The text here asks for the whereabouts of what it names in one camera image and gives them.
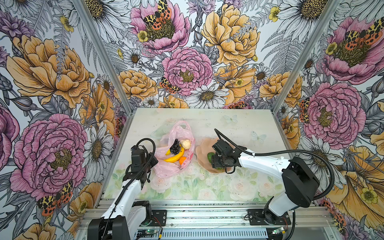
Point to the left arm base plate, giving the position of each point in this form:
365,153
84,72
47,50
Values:
156,218

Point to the aluminium frame post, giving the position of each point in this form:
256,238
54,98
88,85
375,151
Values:
313,38
94,36

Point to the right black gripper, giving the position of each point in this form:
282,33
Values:
215,162

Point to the green circuit board right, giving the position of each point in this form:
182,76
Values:
278,231

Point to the fake orange fruit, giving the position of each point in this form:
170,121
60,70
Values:
181,160

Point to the left aluminium frame post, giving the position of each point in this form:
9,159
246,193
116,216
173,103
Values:
94,36

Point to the aluminium front rail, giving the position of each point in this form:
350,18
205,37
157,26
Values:
211,214

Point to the white slotted cable duct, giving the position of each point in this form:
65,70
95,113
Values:
207,234

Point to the green circuit board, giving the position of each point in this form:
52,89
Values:
278,231
146,234

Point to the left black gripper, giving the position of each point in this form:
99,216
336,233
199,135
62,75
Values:
154,162

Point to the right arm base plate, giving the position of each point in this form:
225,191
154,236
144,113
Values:
261,217

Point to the pink petal-shaped bowl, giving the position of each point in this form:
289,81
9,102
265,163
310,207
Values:
202,152

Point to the fake green lime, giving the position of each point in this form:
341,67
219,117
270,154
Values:
210,157

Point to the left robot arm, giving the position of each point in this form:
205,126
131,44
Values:
125,215

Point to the right aluminium frame post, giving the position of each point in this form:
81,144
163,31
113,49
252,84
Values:
313,38

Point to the fake black grape bunch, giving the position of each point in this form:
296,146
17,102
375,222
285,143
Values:
176,147

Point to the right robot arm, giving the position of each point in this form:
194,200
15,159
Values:
300,183

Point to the fake yellow banana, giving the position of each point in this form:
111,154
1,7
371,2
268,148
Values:
176,157

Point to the pink plastic bag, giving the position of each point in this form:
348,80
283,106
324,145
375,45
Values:
181,131

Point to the green circuit board left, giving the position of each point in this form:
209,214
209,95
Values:
146,234

